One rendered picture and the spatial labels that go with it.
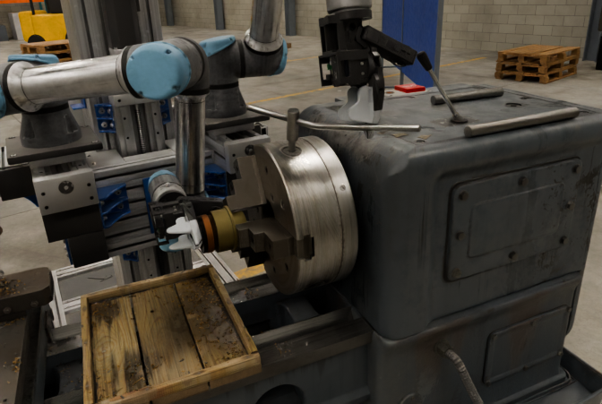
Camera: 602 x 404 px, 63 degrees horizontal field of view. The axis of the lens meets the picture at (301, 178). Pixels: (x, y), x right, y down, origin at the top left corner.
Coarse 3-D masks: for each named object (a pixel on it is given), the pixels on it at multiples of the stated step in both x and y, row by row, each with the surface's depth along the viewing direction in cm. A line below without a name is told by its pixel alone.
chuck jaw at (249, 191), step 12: (252, 156) 102; (240, 168) 100; (252, 168) 101; (240, 180) 100; (252, 180) 101; (240, 192) 99; (252, 192) 100; (228, 204) 98; (240, 204) 99; (252, 204) 99; (264, 204) 102
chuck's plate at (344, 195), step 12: (312, 144) 97; (324, 144) 97; (324, 156) 94; (336, 156) 95; (336, 168) 93; (336, 180) 92; (336, 192) 91; (348, 192) 92; (348, 204) 91; (348, 216) 91; (348, 228) 91; (348, 240) 92; (348, 252) 93; (348, 264) 95; (336, 276) 97
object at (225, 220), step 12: (204, 216) 96; (216, 216) 95; (228, 216) 96; (240, 216) 97; (204, 228) 93; (216, 228) 94; (228, 228) 94; (204, 240) 93; (216, 240) 94; (228, 240) 95; (204, 252) 95
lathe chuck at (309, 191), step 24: (264, 144) 98; (264, 168) 98; (288, 168) 91; (312, 168) 92; (264, 192) 101; (288, 192) 88; (312, 192) 89; (264, 216) 106; (288, 216) 89; (312, 216) 88; (336, 216) 90; (312, 240) 90; (336, 240) 91; (264, 264) 110; (288, 264) 94; (312, 264) 91; (336, 264) 94; (288, 288) 97
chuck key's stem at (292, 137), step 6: (294, 108) 91; (288, 114) 90; (294, 114) 90; (288, 120) 91; (294, 120) 90; (288, 126) 91; (294, 126) 91; (288, 132) 92; (294, 132) 92; (288, 138) 92; (294, 138) 92; (288, 144) 94; (294, 144) 94; (288, 150) 94; (294, 150) 94
